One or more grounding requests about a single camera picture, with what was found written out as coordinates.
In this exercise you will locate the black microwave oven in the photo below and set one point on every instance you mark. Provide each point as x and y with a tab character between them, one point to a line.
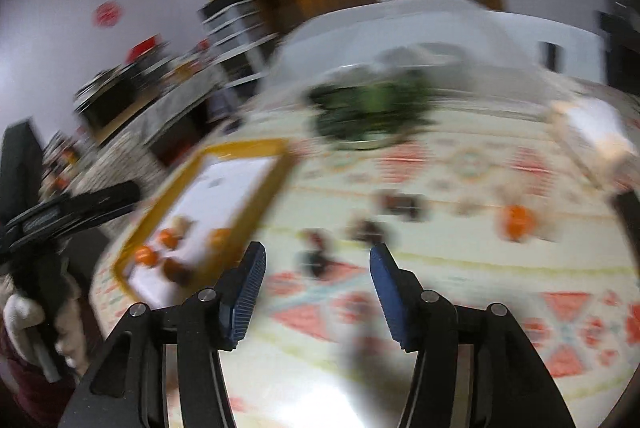
117	97

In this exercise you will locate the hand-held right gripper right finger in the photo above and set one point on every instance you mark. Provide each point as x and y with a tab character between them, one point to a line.
391	295

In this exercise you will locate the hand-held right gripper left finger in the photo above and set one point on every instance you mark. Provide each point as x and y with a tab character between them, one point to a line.
247	290

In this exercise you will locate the red box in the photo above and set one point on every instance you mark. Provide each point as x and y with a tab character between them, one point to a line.
144	47

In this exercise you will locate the red wall decoration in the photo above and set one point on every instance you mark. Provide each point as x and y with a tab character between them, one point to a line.
106	14

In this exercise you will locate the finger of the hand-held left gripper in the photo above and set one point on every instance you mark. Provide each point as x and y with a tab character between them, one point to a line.
100	202

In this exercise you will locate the person's left hand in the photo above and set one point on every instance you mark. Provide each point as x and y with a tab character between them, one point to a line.
22	315

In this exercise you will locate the counter with patterned cloth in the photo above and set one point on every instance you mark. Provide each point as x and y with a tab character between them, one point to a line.
165	117

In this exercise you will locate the white plastic drawer unit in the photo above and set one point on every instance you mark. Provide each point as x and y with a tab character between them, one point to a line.
235	37

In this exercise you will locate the leafy green vegetables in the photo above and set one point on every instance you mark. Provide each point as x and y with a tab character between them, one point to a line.
370	107

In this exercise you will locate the translucent mesh food cover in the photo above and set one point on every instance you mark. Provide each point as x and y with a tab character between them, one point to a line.
400	22

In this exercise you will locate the white tray with yellow rim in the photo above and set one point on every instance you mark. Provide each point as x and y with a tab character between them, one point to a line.
220	188

